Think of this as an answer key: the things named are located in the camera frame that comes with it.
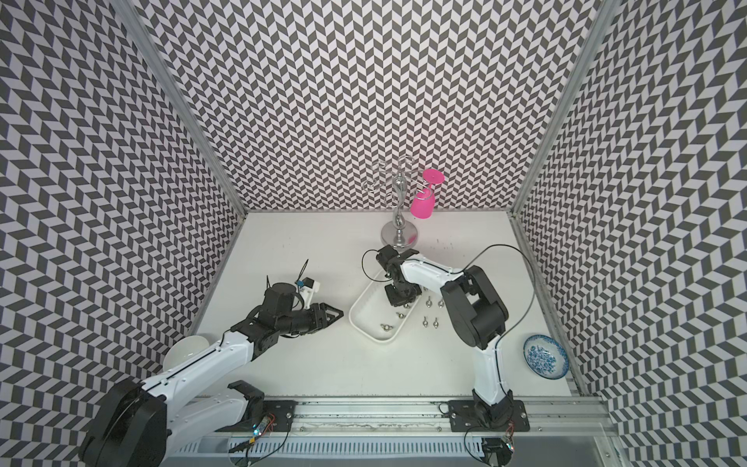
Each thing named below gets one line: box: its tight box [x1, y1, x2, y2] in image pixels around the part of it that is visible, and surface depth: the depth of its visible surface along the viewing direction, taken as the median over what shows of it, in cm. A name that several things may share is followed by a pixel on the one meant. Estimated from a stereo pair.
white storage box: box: [349, 270, 422, 344], surface depth 91 cm
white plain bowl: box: [162, 334, 211, 371], surface depth 80 cm
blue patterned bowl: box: [523, 333, 570, 381], surface depth 82 cm
